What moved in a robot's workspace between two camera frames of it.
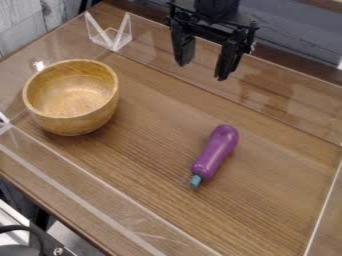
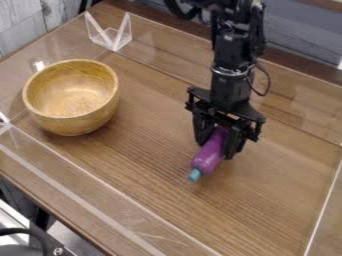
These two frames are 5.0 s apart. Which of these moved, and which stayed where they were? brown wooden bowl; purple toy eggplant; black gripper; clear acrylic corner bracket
Moved: black gripper
Stayed: brown wooden bowl; clear acrylic corner bracket; purple toy eggplant
